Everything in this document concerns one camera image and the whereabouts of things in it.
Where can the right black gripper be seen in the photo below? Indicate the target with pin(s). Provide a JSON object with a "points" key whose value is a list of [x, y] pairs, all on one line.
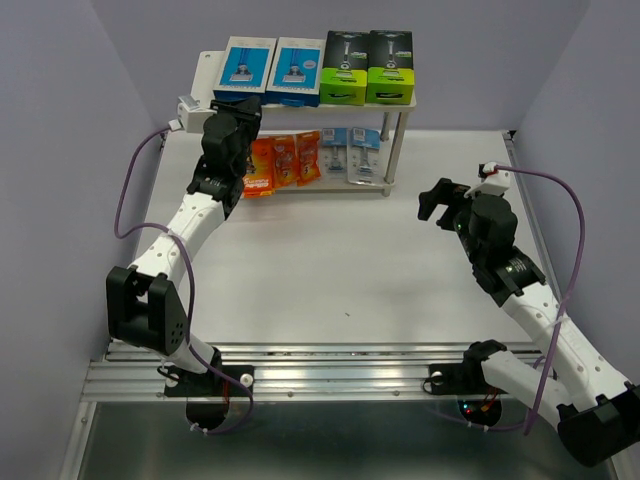
{"points": [[445, 192]]}

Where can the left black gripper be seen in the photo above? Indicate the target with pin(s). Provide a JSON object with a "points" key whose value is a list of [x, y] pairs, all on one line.
{"points": [[253, 117]]}

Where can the orange razor bag bottom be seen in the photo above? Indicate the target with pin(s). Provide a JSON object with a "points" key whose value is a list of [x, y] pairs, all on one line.
{"points": [[286, 164]]}

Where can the orange razor bag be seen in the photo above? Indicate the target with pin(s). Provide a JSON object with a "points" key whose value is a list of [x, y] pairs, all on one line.
{"points": [[307, 151], [286, 164]]}

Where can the orange razor bag top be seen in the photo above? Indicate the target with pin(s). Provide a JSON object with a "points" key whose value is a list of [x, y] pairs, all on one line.
{"points": [[307, 151]]}

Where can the blue blister razor pack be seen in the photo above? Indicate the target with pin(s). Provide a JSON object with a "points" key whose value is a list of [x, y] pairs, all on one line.
{"points": [[363, 157], [333, 146]]}

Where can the black green razor box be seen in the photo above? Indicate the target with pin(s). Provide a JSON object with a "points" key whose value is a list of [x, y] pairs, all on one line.
{"points": [[390, 75], [344, 72]]}

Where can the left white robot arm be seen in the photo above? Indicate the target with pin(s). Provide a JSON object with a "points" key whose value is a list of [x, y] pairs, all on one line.
{"points": [[144, 308]]}

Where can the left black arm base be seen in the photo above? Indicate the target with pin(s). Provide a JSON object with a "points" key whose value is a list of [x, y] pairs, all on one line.
{"points": [[181, 383]]}

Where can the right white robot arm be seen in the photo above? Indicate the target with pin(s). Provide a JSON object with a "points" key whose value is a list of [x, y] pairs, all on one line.
{"points": [[593, 407]]}

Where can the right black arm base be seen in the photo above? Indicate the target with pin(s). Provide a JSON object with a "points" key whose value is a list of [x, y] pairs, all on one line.
{"points": [[466, 377]]}

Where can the white two-tier shelf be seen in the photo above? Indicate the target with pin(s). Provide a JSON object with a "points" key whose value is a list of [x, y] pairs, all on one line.
{"points": [[285, 120]]}

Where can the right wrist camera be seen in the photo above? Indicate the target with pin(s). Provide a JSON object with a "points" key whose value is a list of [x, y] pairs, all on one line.
{"points": [[493, 181]]}

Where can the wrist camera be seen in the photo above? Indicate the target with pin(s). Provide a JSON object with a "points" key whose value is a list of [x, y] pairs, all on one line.
{"points": [[493, 181], [191, 116]]}

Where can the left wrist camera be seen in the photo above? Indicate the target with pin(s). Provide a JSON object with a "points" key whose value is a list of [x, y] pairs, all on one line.
{"points": [[191, 116]]}

